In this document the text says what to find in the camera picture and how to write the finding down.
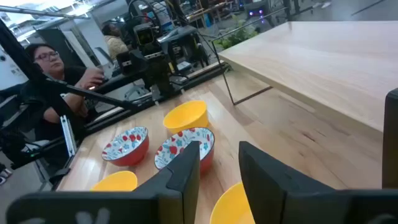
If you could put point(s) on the person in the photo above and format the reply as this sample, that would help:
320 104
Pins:
53 62
113 43

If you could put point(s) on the wooden shelf black metal frame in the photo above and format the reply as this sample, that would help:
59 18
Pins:
311 68

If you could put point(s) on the red bowl floral inside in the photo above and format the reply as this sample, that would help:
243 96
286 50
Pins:
186 140
124 143

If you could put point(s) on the purple lit device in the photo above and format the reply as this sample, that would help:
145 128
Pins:
255 13

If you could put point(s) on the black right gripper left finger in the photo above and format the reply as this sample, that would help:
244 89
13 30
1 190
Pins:
174 193

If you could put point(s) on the silver metal bracket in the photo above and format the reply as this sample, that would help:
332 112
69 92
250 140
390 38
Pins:
68 137

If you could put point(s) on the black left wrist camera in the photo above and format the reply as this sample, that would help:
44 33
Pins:
144 35

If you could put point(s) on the green potted plant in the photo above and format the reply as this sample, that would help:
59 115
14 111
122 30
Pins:
237 35

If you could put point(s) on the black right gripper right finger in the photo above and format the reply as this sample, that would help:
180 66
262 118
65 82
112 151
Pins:
280 199

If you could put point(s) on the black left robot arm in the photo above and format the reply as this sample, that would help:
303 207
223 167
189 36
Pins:
186 49

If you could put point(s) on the yellow plastic mini bowl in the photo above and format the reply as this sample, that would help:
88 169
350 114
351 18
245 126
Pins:
231 205
186 116
116 182

